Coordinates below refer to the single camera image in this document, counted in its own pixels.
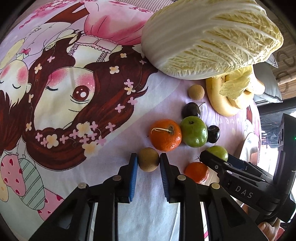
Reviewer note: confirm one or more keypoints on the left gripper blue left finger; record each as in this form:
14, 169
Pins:
133, 166

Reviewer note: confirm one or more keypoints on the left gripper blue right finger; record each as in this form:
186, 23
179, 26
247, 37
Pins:
165, 174

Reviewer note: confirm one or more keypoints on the brown longan fruit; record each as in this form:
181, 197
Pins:
148, 159

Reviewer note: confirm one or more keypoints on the small orange mandarin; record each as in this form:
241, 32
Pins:
197, 171

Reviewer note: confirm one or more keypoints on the orange mandarin with stem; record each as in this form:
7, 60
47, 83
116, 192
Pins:
165, 135

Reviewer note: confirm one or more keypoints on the green jujube fruit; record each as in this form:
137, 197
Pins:
194, 131
219, 151

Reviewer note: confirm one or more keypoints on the dark plum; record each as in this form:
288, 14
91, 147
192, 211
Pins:
190, 109
213, 134

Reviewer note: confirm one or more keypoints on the person's right hand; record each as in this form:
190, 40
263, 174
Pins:
272, 232

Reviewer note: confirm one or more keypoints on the brown longan near cabbage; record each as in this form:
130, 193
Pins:
196, 92

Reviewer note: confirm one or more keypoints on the bottom yellow banana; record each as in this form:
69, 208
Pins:
219, 102

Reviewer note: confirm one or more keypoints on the yellow banana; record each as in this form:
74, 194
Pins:
219, 102
257, 86
243, 100

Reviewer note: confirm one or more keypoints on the pink cartoon print cloth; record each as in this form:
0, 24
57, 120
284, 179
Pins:
78, 96

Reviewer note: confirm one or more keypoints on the top yellow banana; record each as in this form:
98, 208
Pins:
257, 86

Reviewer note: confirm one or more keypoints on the grey cushion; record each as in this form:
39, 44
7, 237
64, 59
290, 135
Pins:
264, 74

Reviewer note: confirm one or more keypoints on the napa cabbage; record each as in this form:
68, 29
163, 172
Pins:
195, 40

